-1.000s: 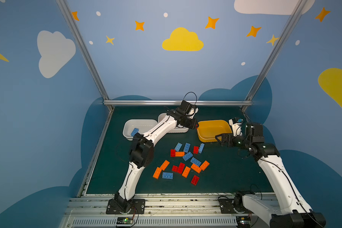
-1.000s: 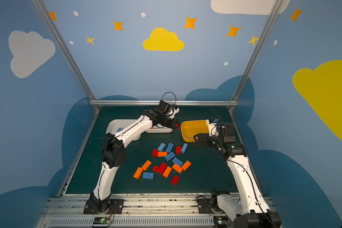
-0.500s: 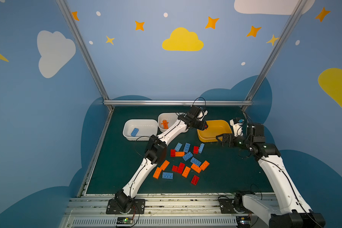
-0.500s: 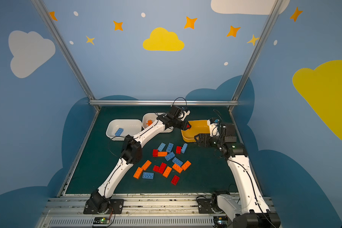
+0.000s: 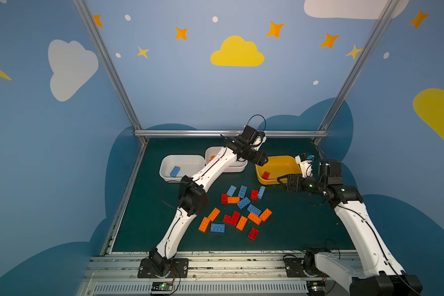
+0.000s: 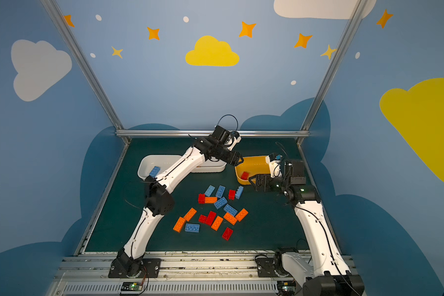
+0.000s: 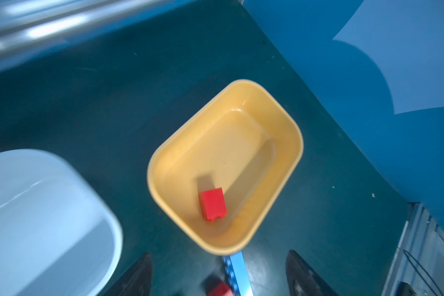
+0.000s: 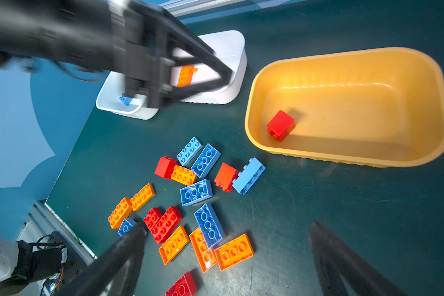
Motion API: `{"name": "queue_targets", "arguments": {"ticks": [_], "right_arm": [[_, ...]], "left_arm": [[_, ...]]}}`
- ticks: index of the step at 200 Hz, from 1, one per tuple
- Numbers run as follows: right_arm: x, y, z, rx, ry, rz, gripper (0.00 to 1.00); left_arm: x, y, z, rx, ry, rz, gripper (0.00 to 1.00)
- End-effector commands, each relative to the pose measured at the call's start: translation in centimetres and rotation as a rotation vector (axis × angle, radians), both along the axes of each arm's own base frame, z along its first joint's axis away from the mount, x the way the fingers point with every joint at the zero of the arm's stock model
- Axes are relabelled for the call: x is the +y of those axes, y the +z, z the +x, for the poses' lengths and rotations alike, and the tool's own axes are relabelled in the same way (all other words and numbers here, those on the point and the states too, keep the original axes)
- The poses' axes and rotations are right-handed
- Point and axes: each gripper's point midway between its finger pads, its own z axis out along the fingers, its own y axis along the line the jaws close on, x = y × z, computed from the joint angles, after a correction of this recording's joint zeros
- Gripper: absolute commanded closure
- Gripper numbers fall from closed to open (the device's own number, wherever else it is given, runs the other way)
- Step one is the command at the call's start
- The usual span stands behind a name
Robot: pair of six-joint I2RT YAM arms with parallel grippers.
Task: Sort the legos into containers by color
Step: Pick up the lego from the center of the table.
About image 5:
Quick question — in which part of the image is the right side floor rail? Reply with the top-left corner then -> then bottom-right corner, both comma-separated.
313,138 -> 328,160

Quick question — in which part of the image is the white middle plastic bin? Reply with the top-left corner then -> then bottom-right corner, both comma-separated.
205,146 -> 249,173

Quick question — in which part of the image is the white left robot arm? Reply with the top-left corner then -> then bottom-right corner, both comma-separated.
149,125 -> 268,277

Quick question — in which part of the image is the small red lego brick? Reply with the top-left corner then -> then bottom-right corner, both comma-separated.
261,171 -> 270,180

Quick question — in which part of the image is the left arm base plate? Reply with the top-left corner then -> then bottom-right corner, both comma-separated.
137,257 -> 189,278

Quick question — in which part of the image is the white left plastic bin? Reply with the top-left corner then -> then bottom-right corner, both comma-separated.
159,155 -> 205,182

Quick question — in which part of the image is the aluminium frame post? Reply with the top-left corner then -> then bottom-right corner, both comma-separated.
318,0 -> 400,133
73,0 -> 142,130

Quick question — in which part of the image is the green circuit board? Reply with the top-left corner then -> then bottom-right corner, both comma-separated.
306,281 -> 326,296
150,282 -> 174,294

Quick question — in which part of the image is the white plastic bin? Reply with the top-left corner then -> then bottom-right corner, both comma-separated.
205,146 -> 249,173
159,155 -> 205,182

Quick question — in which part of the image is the right aluminium frame post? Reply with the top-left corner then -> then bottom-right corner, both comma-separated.
318,0 -> 400,133

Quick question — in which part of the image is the left side floor rail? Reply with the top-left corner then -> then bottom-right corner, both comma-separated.
99,138 -> 148,257

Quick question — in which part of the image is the blue lego on edge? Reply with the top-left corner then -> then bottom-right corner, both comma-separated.
257,186 -> 266,199

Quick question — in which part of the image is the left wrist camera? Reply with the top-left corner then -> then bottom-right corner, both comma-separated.
250,133 -> 266,150

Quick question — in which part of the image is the long red lego brick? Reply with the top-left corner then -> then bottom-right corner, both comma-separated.
229,211 -> 241,226

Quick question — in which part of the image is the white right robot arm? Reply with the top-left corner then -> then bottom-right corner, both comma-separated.
277,159 -> 423,296

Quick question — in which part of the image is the yellow plastic bin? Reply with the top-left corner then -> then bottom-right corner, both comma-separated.
255,155 -> 301,185

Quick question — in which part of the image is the left green circuit board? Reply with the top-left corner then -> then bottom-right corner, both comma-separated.
150,282 -> 174,294

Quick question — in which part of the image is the horizontal aluminium frame rail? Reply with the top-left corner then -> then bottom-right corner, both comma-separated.
134,129 -> 328,138

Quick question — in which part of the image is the right green circuit board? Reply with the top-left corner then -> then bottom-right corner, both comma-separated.
306,281 -> 326,296

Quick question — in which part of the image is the orange lego row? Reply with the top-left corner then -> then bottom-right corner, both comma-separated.
227,197 -> 240,204

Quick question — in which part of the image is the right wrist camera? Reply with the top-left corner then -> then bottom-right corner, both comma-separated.
295,154 -> 314,178

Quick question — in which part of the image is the red lego bottom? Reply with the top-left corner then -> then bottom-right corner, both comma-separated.
248,227 -> 259,241

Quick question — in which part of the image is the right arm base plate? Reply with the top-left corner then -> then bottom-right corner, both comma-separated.
282,255 -> 323,278

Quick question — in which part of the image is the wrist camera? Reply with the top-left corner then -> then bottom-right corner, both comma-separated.
250,133 -> 266,150
295,154 -> 314,178

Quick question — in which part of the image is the left aluminium frame post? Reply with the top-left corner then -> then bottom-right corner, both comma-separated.
73,0 -> 142,130

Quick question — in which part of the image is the floor rail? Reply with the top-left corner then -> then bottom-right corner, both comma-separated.
313,138 -> 328,160
99,138 -> 148,257

